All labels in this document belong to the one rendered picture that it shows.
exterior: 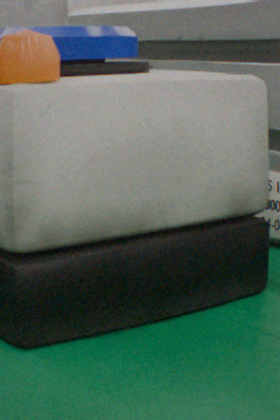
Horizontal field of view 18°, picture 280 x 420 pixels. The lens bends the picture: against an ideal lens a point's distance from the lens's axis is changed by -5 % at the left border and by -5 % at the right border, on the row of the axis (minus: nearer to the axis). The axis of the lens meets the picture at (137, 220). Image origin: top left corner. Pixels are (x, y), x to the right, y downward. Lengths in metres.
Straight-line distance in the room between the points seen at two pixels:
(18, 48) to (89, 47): 0.03
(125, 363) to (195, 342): 0.02
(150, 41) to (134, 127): 0.15
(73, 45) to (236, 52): 0.11
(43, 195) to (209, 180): 0.05
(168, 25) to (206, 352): 0.16
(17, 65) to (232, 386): 0.08
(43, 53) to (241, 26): 0.12
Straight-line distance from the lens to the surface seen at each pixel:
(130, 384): 0.18
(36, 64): 0.19
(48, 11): 0.40
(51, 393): 0.18
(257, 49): 0.31
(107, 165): 0.20
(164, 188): 0.21
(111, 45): 0.23
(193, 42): 0.34
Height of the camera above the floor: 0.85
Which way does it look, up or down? 11 degrees down
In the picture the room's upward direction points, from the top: 1 degrees counter-clockwise
